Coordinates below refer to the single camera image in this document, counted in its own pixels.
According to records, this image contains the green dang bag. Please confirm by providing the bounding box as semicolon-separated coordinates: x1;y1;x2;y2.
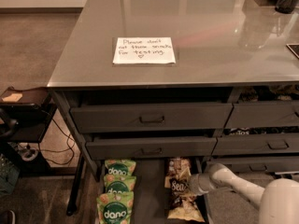
105;160;136;175
96;191;134;224
104;175;136;193

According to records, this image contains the green dang bag rear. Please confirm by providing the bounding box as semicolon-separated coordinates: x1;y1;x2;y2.
105;160;136;175

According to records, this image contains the green dang bag front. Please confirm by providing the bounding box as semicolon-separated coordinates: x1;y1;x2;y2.
96;191;134;224

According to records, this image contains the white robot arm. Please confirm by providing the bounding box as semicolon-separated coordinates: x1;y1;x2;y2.
188;163;299;224

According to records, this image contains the brown sea salt chip bag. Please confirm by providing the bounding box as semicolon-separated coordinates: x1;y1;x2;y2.
164;157;204;222

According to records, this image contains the top right grey drawer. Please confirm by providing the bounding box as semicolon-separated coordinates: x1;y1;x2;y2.
226;101;299;129

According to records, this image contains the green dang bag middle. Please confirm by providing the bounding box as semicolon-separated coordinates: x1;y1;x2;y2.
104;175;136;193

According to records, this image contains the middle right grey drawer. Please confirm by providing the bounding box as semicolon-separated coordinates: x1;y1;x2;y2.
213;133;299;156

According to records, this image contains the dark tablet on counter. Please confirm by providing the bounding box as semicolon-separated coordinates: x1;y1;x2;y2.
286;44;299;59

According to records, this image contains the white handwritten paper note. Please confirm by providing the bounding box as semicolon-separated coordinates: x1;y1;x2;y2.
113;37;176;64

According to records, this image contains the middle left grey drawer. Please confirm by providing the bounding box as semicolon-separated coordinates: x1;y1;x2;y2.
86;136;216;160

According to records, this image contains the top left grey drawer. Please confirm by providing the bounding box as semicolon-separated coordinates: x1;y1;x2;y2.
70;103;233;133

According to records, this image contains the black side cart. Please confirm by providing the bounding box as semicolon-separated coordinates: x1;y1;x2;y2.
0;87;57;175

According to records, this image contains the black table leg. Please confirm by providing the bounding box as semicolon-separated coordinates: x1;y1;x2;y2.
66;155;84;217

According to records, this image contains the grey counter cabinet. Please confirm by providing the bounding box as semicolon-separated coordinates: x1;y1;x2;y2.
49;0;299;180

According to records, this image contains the green plastic crate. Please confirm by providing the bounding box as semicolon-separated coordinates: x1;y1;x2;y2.
0;154;20;197

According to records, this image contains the open bottom left drawer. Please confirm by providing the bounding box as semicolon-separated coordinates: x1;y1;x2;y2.
94;158;215;224

